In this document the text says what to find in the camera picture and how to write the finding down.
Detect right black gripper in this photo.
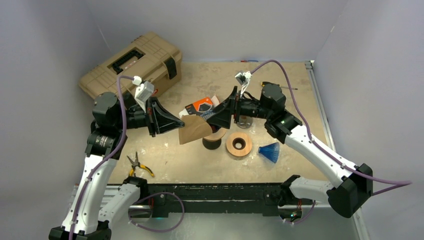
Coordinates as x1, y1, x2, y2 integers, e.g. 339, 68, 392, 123
207, 86, 272, 128

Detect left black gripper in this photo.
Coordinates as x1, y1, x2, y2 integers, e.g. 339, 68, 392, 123
115, 95, 185, 137

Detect brown paper coffee filter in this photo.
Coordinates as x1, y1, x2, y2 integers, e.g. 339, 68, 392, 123
178, 115, 213, 145

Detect wooden dripper stand black base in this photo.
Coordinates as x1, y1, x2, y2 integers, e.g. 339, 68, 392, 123
202, 127, 227, 150

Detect blue ribbed dripper cone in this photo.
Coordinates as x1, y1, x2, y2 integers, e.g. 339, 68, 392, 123
200, 110, 215, 121

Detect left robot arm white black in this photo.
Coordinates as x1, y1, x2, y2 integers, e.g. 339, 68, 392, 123
48, 92, 184, 240

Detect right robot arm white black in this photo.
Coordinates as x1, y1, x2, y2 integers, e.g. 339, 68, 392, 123
206, 83, 373, 218

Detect coffee paper filter box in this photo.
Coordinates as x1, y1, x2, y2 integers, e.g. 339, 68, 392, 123
184, 95, 221, 116

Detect stack of paper filters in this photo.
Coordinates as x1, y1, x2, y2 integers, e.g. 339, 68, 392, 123
178, 109, 189, 119

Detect glass carafe with collar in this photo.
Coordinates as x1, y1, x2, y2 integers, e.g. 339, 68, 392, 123
236, 115, 253, 129

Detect yellow black screwdriver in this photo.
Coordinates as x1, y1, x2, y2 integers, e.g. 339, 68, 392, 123
261, 81, 298, 90

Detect tan plastic toolbox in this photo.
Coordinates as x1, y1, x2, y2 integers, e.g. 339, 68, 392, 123
78, 32, 183, 99

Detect wooden ring dripper holder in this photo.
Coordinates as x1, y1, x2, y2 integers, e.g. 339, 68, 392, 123
225, 132, 253, 158

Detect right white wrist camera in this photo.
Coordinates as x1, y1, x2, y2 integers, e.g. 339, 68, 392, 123
234, 71, 252, 96

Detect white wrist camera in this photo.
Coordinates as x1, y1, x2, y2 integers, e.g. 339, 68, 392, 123
132, 75, 155, 112
234, 71, 252, 96

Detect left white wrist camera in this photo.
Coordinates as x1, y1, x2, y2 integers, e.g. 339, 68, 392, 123
132, 75, 155, 112

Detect yellow handled pliers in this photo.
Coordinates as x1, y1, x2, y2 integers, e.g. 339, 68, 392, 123
126, 151, 155, 178

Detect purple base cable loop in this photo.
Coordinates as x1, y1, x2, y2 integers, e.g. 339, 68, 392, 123
127, 195, 183, 234

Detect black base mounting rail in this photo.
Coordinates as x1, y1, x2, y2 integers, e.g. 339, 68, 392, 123
132, 182, 312, 218

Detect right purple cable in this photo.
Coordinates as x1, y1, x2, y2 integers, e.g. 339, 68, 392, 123
250, 59, 413, 197

